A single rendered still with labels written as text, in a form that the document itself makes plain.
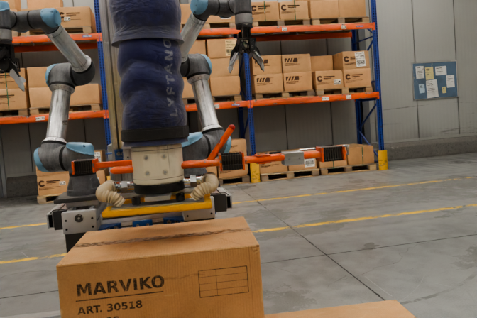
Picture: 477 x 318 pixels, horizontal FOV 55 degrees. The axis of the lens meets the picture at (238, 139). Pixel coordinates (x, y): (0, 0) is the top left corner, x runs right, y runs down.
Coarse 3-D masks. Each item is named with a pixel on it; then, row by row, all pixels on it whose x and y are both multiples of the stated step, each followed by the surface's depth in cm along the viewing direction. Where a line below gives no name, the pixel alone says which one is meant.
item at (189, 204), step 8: (136, 200) 144; (168, 200) 149; (176, 200) 146; (184, 200) 147; (192, 200) 146; (200, 200) 145; (208, 200) 146; (112, 208) 142; (120, 208) 142; (128, 208) 142; (136, 208) 142; (144, 208) 141; (152, 208) 141; (160, 208) 141; (168, 208) 142; (176, 208) 142; (184, 208) 142; (192, 208) 142; (200, 208) 143; (208, 208) 143; (104, 216) 140; (112, 216) 140
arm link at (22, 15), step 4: (16, 12) 184; (20, 12) 184; (24, 12) 183; (16, 16) 181; (20, 16) 182; (24, 16) 182; (16, 20) 181; (20, 20) 182; (24, 20) 182; (16, 24) 182; (20, 24) 183; (24, 24) 183; (12, 28) 183; (16, 28) 184; (20, 28) 185; (24, 28) 185; (28, 28) 185; (20, 32) 189; (24, 32) 191
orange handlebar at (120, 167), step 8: (304, 152) 161; (312, 152) 158; (120, 160) 179; (128, 160) 179; (192, 160) 158; (200, 160) 158; (208, 160) 154; (216, 160) 154; (248, 160) 155; (256, 160) 155; (264, 160) 156; (272, 160) 156; (280, 160) 157; (112, 168) 152; (120, 168) 151; (128, 168) 151; (184, 168) 154
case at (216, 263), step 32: (160, 224) 174; (192, 224) 171; (224, 224) 167; (96, 256) 138; (128, 256) 136; (160, 256) 136; (192, 256) 136; (224, 256) 138; (256, 256) 139; (64, 288) 133; (96, 288) 134; (128, 288) 135; (160, 288) 136; (192, 288) 137; (224, 288) 138; (256, 288) 139
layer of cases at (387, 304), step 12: (396, 300) 185; (288, 312) 181; (300, 312) 180; (312, 312) 179; (324, 312) 179; (336, 312) 178; (348, 312) 177; (360, 312) 176; (372, 312) 176; (384, 312) 175; (396, 312) 174; (408, 312) 173
